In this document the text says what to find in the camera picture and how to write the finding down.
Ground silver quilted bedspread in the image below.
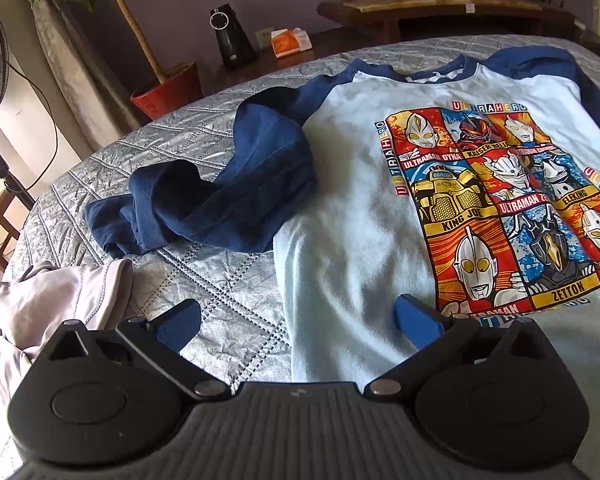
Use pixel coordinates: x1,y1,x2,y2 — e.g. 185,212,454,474
0,35,600,480

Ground dark wooden low table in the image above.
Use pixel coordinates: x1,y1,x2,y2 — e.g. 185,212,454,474
200,25,396,96

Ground printed blue raglan shirt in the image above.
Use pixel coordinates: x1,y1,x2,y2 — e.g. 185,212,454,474
84,46,600,383

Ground green indoor tree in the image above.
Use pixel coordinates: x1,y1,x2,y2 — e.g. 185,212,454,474
24,0,171,83

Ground black fan cable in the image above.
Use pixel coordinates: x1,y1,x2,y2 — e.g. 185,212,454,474
10,62,59,191

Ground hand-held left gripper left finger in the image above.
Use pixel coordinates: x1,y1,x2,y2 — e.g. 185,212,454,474
47,298,231,401

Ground black cone speaker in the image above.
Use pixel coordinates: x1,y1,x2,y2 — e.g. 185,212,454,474
210,4,257,70

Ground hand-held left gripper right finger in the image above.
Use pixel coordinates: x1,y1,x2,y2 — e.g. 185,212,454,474
365,294,551,401

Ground beige curtain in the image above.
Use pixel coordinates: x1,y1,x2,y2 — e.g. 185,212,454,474
0,0,146,146

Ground pale pink garment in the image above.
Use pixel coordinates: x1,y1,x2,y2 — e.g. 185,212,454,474
0,258,134,396

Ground wooden television stand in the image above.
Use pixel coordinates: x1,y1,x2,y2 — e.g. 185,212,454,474
317,0,578,43

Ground orange tissue pack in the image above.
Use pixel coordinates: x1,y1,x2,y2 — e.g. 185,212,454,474
270,28,313,58

